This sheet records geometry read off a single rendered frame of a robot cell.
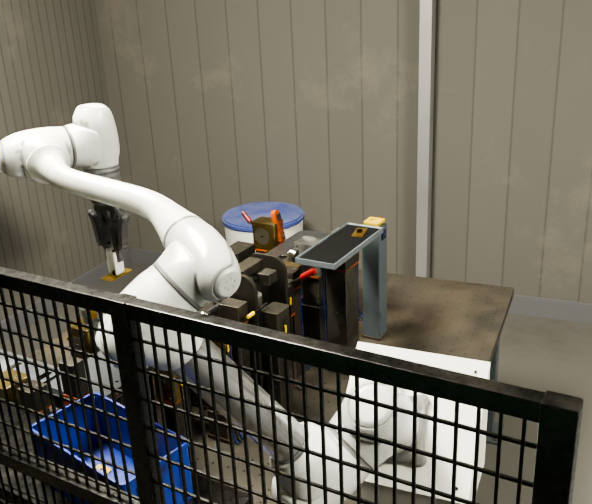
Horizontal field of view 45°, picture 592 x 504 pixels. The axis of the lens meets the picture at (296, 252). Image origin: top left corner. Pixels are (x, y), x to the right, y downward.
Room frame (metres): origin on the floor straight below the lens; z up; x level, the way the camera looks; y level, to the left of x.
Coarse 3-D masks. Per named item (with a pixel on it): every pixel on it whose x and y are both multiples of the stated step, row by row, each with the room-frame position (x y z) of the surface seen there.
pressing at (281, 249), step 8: (304, 232) 2.75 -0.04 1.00; (312, 232) 2.75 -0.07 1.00; (320, 232) 2.74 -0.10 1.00; (288, 240) 2.67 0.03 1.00; (296, 240) 2.66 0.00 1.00; (272, 248) 2.60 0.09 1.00; (280, 248) 2.58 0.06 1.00; (288, 248) 2.58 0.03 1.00; (216, 304) 2.10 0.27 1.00; (200, 312) 2.05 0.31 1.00; (216, 312) 2.06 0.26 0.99; (88, 360) 1.77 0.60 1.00; (104, 368) 1.72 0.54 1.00; (112, 368) 1.72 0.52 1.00; (152, 368) 1.71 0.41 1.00; (96, 376) 1.68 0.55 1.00; (104, 376) 1.68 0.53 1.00; (112, 376) 1.68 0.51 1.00; (56, 384) 1.65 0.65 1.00; (104, 384) 1.64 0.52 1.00; (120, 384) 1.63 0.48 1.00; (56, 392) 1.61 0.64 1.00; (104, 392) 1.60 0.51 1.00
